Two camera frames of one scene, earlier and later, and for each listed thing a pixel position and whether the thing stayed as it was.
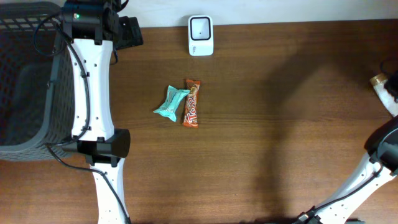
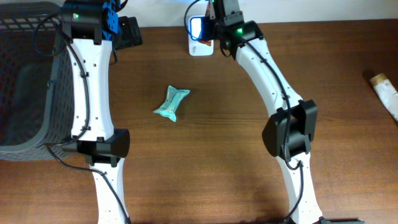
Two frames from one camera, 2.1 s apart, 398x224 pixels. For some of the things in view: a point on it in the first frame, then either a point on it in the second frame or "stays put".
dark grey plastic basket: (36, 83) stays put
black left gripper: (132, 34) stays put
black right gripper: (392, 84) -> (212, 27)
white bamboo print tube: (378, 82) stays put
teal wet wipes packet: (168, 107) stays put
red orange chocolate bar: (190, 117) -> (208, 42)
